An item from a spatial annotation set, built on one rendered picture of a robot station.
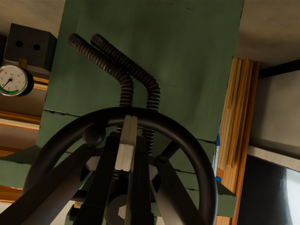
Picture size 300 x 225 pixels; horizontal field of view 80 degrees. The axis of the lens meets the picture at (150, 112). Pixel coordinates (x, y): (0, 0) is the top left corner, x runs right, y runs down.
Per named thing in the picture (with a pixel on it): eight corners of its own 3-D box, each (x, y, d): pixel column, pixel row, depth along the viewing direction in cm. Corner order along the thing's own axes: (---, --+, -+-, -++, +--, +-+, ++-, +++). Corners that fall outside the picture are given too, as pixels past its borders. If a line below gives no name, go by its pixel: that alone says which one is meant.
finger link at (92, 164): (112, 175, 15) (76, 169, 15) (119, 144, 20) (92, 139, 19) (115, 160, 15) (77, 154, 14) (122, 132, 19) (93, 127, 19)
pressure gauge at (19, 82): (32, 58, 36) (23, 98, 36) (41, 63, 39) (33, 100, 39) (-3, 51, 35) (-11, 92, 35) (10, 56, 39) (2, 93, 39)
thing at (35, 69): (49, 31, 39) (42, 68, 38) (68, 50, 51) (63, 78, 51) (7, 21, 38) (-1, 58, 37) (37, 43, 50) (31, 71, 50)
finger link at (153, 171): (133, 163, 15) (168, 169, 15) (135, 134, 19) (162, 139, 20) (129, 178, 15) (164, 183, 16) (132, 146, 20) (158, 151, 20)
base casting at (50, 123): (218, 143, 47) (211, 177, 47) (169, 125, 104) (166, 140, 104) (40, 109, 42) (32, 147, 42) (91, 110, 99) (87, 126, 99)
